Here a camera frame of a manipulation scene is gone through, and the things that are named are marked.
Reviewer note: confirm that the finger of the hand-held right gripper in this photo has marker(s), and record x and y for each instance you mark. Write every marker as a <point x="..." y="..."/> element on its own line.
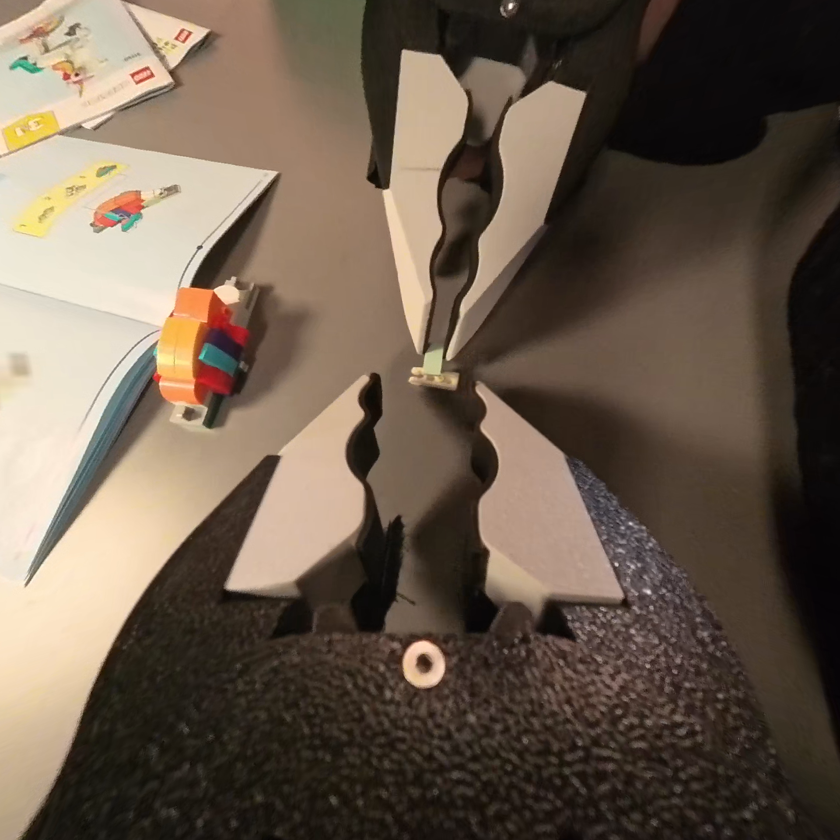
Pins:
<point x="417" y="197"/>
<point x="531" y="170"/>

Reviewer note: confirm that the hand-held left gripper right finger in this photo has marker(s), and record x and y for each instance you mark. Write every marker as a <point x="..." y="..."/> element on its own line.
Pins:
<point x="544" y="525"/>

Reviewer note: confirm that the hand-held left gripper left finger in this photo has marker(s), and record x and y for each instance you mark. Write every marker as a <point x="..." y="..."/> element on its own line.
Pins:
<point x="302" y="525"/>

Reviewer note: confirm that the pale green lego piece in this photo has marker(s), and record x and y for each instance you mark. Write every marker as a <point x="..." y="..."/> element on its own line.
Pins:
<point x="433" y="359"/>

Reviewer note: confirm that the cream lego plate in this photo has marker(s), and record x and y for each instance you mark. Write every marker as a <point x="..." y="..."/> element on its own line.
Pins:
<point x="433" y="380"/>

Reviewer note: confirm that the person's right forearm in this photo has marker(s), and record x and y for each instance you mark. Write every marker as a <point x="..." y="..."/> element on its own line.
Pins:
<point x="722" y="79"/>

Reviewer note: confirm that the orange red lego model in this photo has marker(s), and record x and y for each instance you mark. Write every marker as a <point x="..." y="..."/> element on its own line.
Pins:
<point x="184" y="341"/>

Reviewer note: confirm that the open lego instruction booklet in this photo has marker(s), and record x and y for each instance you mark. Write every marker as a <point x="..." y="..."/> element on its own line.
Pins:
<point x="98" y="262"/>

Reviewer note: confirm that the small white instruction booklet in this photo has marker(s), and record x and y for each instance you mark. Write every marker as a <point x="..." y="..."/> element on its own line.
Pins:
<point x="177" y="33"/>

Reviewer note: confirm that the bird cover instruction booklet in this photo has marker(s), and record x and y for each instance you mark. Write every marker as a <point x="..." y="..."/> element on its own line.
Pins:
<point x="98" y="85"/>

